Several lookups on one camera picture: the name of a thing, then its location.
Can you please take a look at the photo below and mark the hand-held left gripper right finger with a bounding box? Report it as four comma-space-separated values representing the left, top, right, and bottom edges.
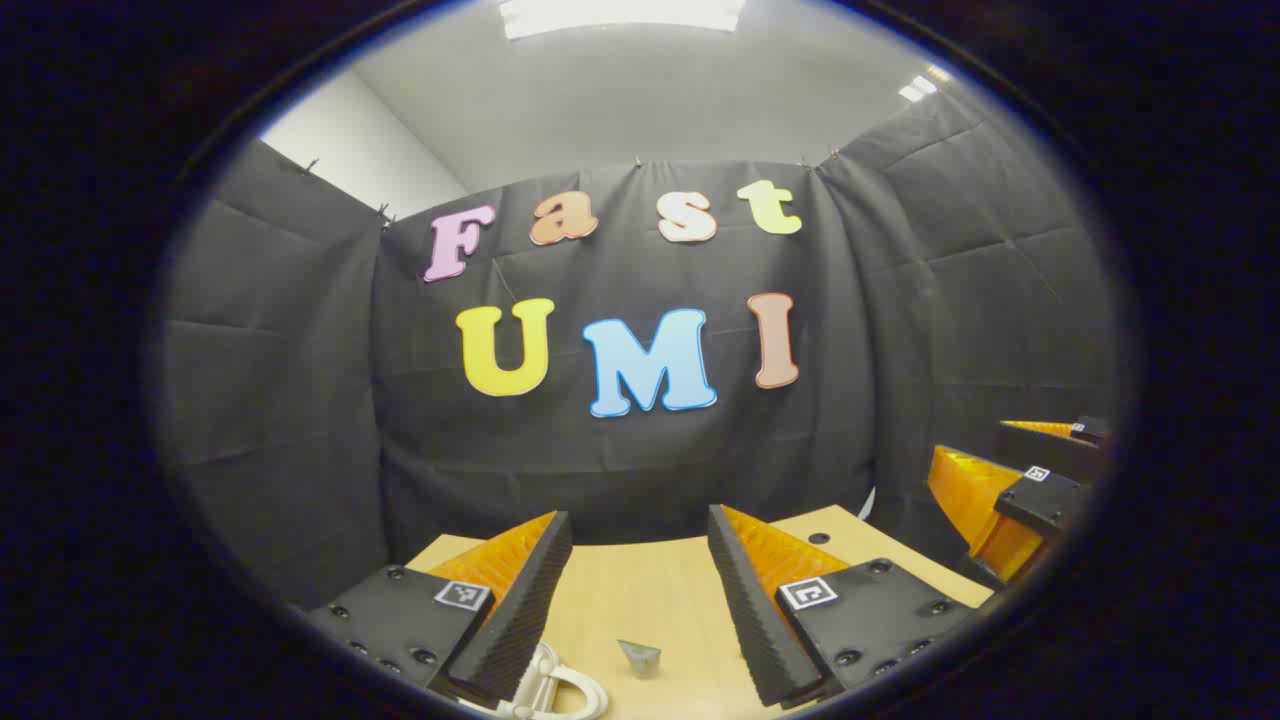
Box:
707, 504, 996, 709

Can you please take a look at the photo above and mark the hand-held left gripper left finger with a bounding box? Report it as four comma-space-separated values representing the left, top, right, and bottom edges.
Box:
300, 510, 574, 706

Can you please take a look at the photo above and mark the white suitcase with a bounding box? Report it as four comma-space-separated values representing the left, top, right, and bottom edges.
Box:
497, 640, 611, 720

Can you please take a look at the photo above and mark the white green skin care tube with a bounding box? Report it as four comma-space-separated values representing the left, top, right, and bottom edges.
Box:
617, 638, 663, 681

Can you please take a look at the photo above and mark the black backdrop cloth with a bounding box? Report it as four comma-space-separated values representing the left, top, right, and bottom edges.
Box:
155, 85, 1121, 611

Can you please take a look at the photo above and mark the small ceiling light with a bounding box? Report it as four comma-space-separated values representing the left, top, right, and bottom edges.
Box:
897, 65, 951, 103

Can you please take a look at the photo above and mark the long ceiling light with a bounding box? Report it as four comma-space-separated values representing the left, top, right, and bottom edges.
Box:
500, 0, 746, 41

